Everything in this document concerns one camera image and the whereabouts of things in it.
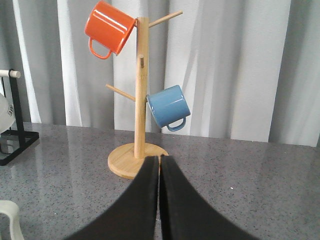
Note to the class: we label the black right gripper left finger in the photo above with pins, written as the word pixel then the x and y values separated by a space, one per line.
pixel 133 215

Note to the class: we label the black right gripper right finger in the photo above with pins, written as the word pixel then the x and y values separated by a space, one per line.
pixel 185 215

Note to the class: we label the white HOME mug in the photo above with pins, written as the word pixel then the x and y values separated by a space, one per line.
pixel 12 211

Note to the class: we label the wooden mug tree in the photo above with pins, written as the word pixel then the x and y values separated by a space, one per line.
pixel 126 160

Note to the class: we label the blue enamel mug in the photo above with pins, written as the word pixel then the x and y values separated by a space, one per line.
pixel 169 108

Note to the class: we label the white ribbed mug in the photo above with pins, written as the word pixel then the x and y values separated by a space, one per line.
pixel 7 114

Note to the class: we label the grey white curtain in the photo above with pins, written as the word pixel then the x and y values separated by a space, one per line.
pixel 249 69

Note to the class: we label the orange enamel mug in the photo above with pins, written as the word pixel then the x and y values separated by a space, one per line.
pixel 108 26

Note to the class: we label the black wire mug rack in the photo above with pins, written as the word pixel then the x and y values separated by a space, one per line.
pixel 14 141

